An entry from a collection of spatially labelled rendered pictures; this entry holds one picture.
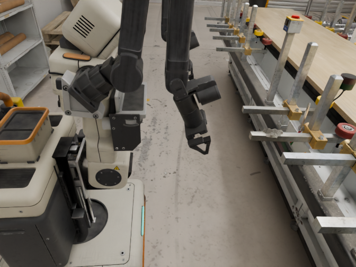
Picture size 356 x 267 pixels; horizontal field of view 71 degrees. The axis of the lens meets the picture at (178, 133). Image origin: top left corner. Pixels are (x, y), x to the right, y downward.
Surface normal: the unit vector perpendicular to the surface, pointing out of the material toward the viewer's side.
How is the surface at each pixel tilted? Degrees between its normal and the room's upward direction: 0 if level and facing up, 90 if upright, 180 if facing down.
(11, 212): 90
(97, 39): 90
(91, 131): 90
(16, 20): 90
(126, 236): 0
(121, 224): 0
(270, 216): 0
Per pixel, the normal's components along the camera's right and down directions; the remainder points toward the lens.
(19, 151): 0.08, 0.64
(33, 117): 0.05, -0.79
